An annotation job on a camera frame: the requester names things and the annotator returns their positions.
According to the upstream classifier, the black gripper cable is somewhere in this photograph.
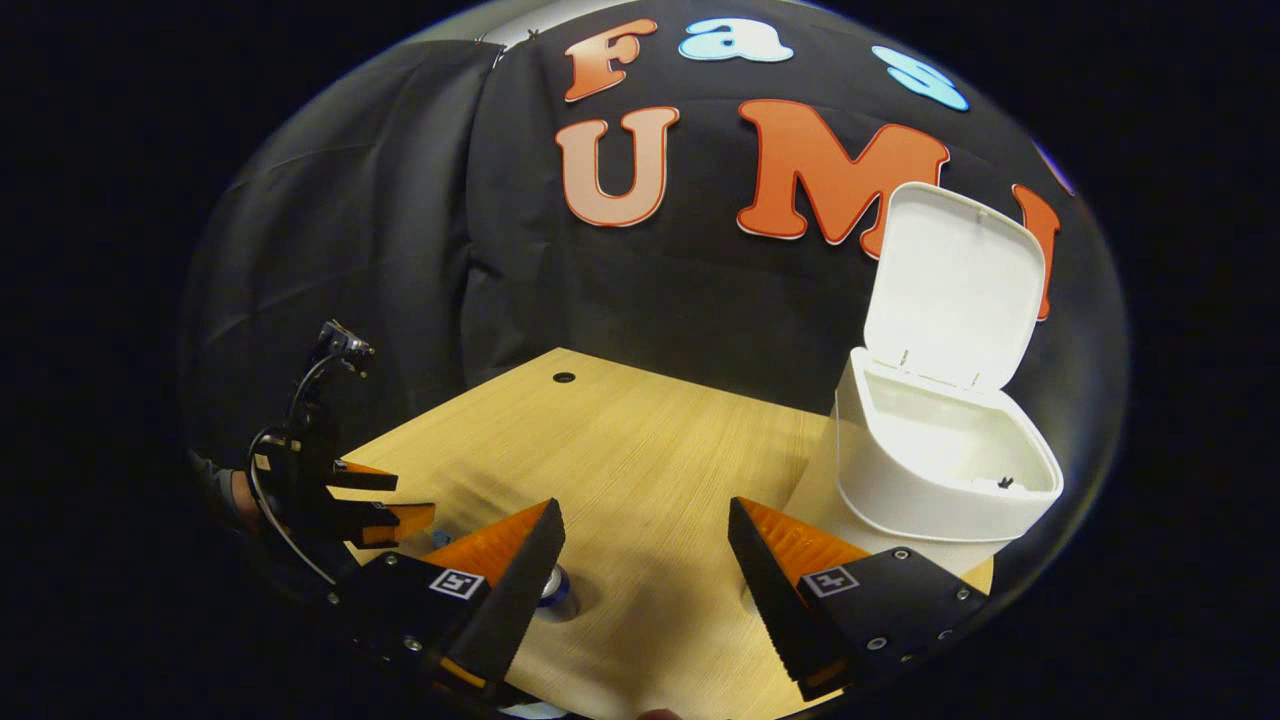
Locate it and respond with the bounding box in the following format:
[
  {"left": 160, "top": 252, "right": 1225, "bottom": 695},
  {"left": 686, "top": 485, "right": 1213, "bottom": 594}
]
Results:
[{"left": 246, "top": 428, "right": 339, "bottom": 587}]

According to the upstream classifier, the wooden desktop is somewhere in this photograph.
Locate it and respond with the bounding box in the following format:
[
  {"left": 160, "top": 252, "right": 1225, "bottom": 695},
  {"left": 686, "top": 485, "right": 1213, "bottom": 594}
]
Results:
[{"left": 340, "top": 347, "right": 996, "bottom": 720}]

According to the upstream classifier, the white desktop garbage bin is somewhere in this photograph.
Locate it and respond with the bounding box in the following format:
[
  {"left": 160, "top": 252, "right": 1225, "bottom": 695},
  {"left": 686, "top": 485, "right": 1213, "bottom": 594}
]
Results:
[{"left": 785, "top": 182, "right": 1064, "bottom": 576}]

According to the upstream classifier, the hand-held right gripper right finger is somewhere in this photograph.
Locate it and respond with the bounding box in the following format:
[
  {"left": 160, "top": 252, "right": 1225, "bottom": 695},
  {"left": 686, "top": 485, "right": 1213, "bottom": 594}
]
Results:
[{"left": 726, "top": 495, "right": 993, "bottom": 703}]

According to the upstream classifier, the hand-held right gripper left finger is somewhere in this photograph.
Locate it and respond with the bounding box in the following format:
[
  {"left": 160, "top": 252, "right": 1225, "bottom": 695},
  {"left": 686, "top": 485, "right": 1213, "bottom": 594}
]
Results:
[{"left": 333, "top": 497, "right": 568, "bottom": 693}]

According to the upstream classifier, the silver blue pop can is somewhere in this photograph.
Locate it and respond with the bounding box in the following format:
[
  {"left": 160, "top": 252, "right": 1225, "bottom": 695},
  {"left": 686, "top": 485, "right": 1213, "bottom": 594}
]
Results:
[{"left": 540, "top": 565, "right": 583, "bottom": 621}]

